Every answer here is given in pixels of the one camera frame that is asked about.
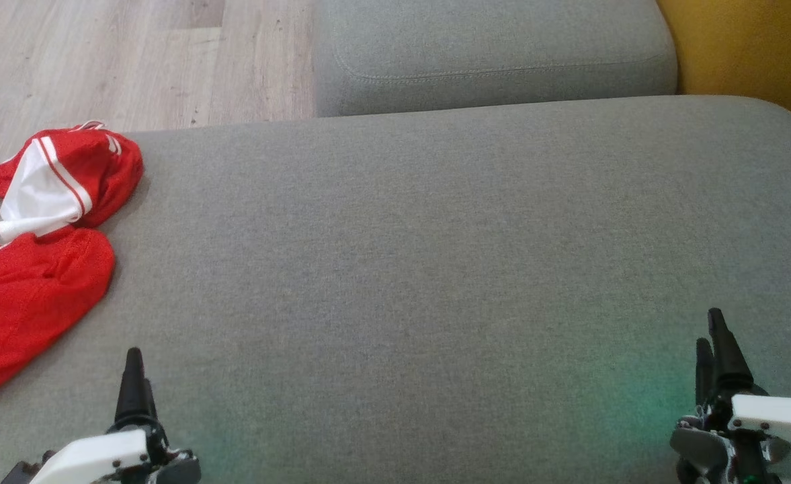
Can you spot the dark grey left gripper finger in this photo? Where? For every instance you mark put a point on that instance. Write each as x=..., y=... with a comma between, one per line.
x=132, y=390
x=151, y=403

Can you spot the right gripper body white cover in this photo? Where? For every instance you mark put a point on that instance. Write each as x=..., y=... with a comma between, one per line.
x=771, y=417

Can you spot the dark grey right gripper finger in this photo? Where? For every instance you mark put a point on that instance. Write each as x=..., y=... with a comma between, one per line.
x=703, y=370
x=728, y=363

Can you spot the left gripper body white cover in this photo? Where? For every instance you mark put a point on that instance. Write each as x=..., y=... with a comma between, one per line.
x=93, y=457

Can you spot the red shorts with white trim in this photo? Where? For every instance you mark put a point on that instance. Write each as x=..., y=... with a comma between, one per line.
x=32, y=302

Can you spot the large grey sofa chaise seat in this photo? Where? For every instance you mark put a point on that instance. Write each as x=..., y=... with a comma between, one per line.
x=402, y=269

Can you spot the yellow sofa back cushion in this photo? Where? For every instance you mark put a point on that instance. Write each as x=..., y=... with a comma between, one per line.
x=758, y=54

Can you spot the grey sofa seat cushion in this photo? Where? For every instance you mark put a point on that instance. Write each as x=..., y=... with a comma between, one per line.
x=489, y=47

